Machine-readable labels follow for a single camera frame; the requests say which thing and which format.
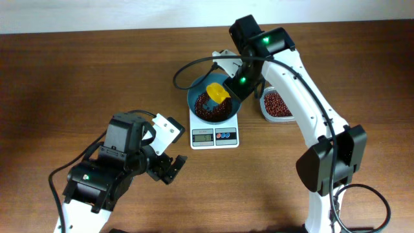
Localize yellow plastic measuring scoop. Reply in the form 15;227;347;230
206;82;230;104

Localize clear container of red beans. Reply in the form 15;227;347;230
259;87;295;123

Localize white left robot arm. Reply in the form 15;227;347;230
54;110;187;232

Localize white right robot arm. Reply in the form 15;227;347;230
223;15;367;232

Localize red beans in bowl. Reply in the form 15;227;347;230
194;92;232;122

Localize white digital kitchen scale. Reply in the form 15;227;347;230
189;110;239;150

